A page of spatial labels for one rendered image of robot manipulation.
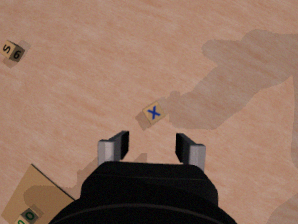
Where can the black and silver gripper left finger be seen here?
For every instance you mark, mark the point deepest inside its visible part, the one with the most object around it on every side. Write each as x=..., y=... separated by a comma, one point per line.
x=113, y=149

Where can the small tan letter block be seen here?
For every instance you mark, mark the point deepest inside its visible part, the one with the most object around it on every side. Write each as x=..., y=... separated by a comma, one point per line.
x=12, y=51
x=154, y=112
x=27, y=217

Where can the tan flat mat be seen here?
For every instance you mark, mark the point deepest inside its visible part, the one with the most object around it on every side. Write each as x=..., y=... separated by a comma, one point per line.
x=37, y=192

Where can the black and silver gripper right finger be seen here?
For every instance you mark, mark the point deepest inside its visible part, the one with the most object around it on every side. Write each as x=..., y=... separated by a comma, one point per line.
x=188, y=152

